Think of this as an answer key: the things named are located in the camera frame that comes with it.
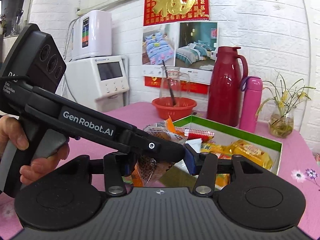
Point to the glass pitcher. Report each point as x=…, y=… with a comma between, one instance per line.
x=173, y=84

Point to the yellow soft bread packet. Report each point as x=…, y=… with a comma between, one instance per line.
x=239, y=147

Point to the red plastic basket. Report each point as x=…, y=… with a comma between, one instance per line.
x=165, y=109

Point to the bedding calendar poster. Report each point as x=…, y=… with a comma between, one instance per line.
x=182, y=50

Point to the red gold fu poster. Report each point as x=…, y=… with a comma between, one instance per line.
x=168, y=11

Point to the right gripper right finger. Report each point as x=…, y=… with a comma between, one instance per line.
x=203, y=166

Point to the red noodle snack packet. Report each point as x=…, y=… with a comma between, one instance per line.
x=192, y=133

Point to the white water purifier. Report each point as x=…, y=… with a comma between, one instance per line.
x=92, y=35

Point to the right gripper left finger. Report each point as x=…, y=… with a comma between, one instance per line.
x=117, y=165

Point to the dark red thermos jug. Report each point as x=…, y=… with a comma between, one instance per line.
x=224, y=91

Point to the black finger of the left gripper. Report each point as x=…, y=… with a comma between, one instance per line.
x=143, y=143

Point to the glass vase with plant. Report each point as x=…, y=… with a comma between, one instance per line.
x=285, y=99

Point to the white appliance with screen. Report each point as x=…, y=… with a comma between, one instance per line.
x=99, y=83

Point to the green white cardboard box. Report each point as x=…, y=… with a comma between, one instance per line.
x=227, y=141

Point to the clear orange pastry packet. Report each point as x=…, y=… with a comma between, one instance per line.
x=148, y=170

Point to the pink thermos bottle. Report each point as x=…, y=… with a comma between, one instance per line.
x=252, y=86

